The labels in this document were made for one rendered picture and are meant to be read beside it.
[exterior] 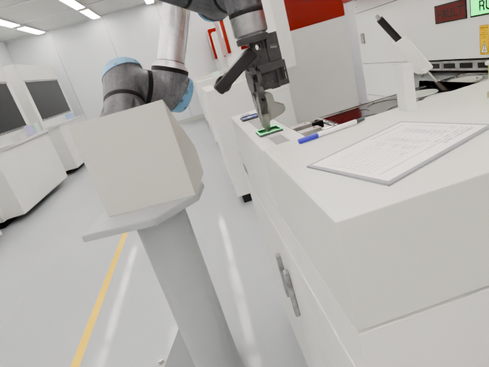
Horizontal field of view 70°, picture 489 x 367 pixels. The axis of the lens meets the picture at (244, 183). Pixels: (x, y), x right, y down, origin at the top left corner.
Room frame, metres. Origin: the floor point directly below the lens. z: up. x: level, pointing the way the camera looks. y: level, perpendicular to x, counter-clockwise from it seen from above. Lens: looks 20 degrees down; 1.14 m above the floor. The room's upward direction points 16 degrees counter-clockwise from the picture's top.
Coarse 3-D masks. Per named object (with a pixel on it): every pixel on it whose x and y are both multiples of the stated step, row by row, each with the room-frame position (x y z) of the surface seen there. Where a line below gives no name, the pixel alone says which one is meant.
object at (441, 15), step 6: (444, 6) 0.99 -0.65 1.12; (450, 6) 0.97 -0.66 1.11; (456, 6) 0.94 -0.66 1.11; (462, 6) 0.92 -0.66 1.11; (438, 12) 1.01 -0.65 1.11; (444, 12) 0.99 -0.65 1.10; (450, 12) 0.97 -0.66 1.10; (456, 12) 0.95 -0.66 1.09; (462, 12) 0.93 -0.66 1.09; (438, 18) 1.02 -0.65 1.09; (444, 18) 0.99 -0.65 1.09; (450, 18) 0.97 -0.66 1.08; (456, 18) 0.95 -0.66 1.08
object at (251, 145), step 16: (256, 112) 1.14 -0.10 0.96; (240, 128) 0.97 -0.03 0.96; (256, 128) 0.91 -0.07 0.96; (288, 128) 0.79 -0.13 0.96; (240, 144) 1.11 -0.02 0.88; (256, 144) 0.73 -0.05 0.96; (272, 144) 0.69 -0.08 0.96; (256, 160) 0.80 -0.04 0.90; (256, 176) 0.90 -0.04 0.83; (272, 192) 0.68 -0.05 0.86
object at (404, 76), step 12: (396, 48) 0.64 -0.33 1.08; (408, 48) 0.63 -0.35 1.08; (408, 60) 0.64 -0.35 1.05; (420, 60) 0.63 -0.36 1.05; (396, 72) 0.65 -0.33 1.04; (408, 72) 0.63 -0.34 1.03; (420, 72) 0.64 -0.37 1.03; (396, 84) 0.65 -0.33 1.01; (408, 84) 0.63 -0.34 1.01; (408, 96) 0.63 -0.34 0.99; (408, 108) 0.63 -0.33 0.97
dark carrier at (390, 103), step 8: (424, 88) 1.06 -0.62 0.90; (432, 88) 1.03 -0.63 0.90; (448, 88) 0.97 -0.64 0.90; (424, 96) 0.96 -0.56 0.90; (368, 104) 1.06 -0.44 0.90; (376, 104) 1.03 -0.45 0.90; (384, 104) 1.00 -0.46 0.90; (392, 104) 0.98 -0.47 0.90; (344, 112) 1.05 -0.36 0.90; (352, 112) 1.02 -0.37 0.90; (360, 112) 0.99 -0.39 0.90; (368, 112) 0.97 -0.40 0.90; (376, 112) 0.94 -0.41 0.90; (336, 120) 0.98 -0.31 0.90; (344, 120) 0.95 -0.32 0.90
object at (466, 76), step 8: (432, 72) 1.05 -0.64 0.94; (440, 72) 1.01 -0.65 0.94; (448, 72) 0.98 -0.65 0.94; (456, 72) 0.95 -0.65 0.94; (464, 72) 0.92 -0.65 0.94; (472, 72) 0.89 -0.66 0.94; (480, 72) 0.87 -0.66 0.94; (416, 80) 1.13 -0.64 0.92; (424, 80) 1.09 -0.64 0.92; (432, 80) 1.05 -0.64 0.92; (440, 80) 1.01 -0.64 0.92; (448, 80) 0.98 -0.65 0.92; (456, 80) 0.95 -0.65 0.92; (464, 80) 0.92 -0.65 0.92; (472, 80) 0.89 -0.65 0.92; (480, 80) 0.86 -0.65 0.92
